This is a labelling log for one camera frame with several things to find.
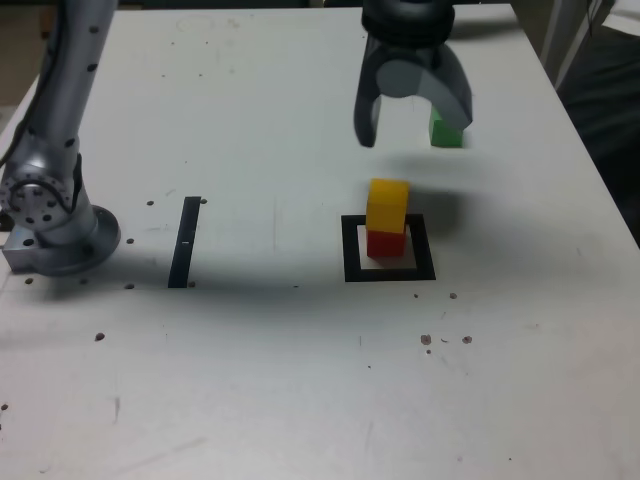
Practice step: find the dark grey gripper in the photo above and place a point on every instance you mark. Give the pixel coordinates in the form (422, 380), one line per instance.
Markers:
(410, 54)

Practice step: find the black tape strip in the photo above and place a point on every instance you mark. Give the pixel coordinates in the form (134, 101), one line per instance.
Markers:
(184, 240)

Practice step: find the yellow cube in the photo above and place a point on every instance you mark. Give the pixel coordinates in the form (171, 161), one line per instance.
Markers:
(386, 207)

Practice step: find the white metal frame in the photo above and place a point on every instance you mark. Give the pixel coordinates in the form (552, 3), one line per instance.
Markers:
(565, 40)

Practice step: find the green cube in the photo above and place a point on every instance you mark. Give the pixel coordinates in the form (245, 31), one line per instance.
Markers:
(442, 136)

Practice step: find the red cube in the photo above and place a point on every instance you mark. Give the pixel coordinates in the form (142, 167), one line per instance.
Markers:
(385, 245)

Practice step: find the black tape square outline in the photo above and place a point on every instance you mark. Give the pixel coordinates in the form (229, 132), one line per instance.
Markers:
(350, 260)

